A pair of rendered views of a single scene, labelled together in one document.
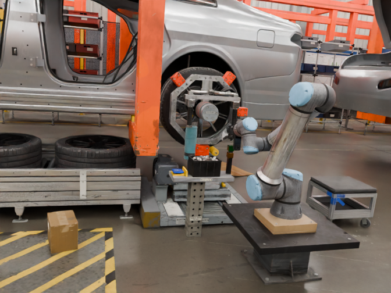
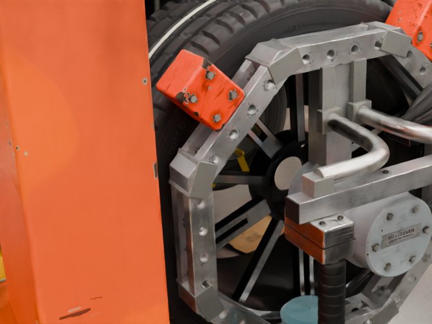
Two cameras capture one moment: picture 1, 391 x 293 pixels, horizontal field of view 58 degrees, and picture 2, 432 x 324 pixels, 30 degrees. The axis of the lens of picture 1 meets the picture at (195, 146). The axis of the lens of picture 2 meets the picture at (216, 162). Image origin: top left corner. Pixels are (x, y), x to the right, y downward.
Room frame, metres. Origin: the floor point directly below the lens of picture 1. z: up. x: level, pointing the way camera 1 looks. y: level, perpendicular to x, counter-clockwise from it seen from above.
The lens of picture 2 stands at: (1.66, 0.39, 1.41)
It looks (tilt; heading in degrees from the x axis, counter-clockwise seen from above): 22 degrees down; 347
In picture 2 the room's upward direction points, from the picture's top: 3 degrees counter-clockwise
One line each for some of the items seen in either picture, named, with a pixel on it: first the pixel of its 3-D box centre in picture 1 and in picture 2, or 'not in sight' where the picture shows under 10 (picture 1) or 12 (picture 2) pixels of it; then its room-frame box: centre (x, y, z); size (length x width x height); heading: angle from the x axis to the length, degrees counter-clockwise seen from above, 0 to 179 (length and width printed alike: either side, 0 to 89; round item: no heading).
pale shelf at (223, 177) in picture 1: (201, 175); not in sight; (2.37, -0.06, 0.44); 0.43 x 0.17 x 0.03; 106
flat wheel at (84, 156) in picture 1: (96, 155); not in sight; (2.89, 0.83, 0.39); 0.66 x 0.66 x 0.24
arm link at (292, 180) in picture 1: (287, 183); not in sight; (2.02, -0.57, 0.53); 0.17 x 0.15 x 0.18; 114
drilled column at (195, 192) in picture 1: (194, 206); not in sight; (2.36, -0.03, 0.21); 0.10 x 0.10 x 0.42; 16
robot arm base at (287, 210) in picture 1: (286, 206); not in sight; (2.02, -0.58, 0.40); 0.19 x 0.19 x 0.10
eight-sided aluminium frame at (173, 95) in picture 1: (203, 110); (329, 197); (2.79, -0.04, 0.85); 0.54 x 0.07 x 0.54; 106
